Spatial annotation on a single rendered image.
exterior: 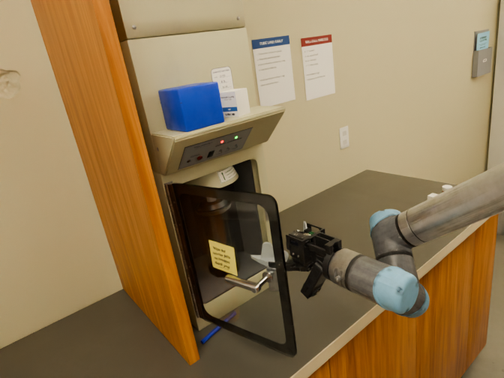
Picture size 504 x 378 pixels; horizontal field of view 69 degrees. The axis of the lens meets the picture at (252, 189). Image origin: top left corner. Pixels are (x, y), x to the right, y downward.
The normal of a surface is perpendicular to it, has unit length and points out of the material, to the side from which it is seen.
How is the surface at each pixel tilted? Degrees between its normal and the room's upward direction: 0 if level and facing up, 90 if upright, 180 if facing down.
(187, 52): 90
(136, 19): 90
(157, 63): 90
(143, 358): 0
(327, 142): 90
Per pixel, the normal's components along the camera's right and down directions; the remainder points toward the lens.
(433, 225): -0.59, 0.39
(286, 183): 0.62, 0.18
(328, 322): -0.15, -0.93
